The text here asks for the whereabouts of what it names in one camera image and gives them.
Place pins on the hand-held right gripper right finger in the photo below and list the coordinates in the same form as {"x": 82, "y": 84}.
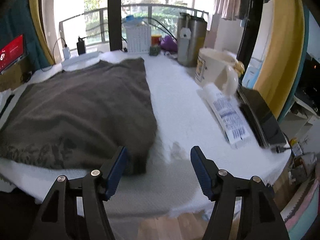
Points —
{"x": 202, "y": 175}

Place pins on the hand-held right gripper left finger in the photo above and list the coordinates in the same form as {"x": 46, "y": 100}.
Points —
{"x": 116, "y": 172}

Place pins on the dark grey t-shirt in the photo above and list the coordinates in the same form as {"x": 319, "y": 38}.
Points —
{"x": 75, "y": 105}

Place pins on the white printed tube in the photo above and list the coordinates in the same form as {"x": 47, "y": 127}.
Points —
{"x": 225, "y": 112}

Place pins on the black power bank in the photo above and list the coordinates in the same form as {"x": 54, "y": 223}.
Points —
{"x": 262, "y": 120}

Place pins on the cream printed mug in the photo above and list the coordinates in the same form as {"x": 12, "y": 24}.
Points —
{"x": 212, "y": 67}

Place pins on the yellow snack packet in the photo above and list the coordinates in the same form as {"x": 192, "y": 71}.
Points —
{"x": 239, "y": 67}

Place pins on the white power strip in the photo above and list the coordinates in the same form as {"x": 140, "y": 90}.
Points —
{"x": 82, "y": 56}

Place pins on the white shelf unit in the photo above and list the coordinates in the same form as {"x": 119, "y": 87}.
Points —
{"x": 305, "y": 110}

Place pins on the small green object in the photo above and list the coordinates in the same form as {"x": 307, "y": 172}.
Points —
{"x": 154, "y": 50}

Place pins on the white charger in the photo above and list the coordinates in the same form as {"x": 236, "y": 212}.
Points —
{"x": 66, "y": 53}

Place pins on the black charger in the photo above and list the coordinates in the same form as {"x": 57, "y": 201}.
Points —
{"x": 81, "y": 47}

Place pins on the stainless steel bottle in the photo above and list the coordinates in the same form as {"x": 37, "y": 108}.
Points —
{"x": 195, "y": 42}

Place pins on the white perforated basket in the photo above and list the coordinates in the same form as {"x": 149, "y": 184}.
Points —
{"x": 138, "y": 40}

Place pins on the purple soft item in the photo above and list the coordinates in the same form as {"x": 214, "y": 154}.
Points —
{"x": 168, "y": 42}

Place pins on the small jar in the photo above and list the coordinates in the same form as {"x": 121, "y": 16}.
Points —
{"x": 156, "y": 40}

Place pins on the brown cardboard box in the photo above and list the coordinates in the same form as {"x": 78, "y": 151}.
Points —
{"x": 12, "y": 77}

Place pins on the black computer case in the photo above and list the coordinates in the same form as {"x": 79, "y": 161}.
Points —
{"x": 310, "y": 80}

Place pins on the balcony railing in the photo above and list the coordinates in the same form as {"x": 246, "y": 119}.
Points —
{"x": 101, "y": 25}

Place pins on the blue plastic pack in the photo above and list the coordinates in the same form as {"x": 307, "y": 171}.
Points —
{"x": 130, "y": 18}

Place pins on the yellow curtain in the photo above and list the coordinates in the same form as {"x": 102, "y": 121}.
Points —
{"x": 282, "y": 42}
{"x": 37, "y": 17}

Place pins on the tablet with red screen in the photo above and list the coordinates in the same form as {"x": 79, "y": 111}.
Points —
{"x": 12, "y": 52}

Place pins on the hanging dark green garment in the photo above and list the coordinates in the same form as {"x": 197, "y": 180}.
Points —
{"x": 243, "y": 5}

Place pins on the hanging beige garment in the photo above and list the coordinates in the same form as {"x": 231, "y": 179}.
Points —
{"x": 226, "y": 0}

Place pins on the dark sliding door frame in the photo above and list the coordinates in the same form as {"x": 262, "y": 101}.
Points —
{"x": 114, "y": 17}
{"x": 252, "y": 30}

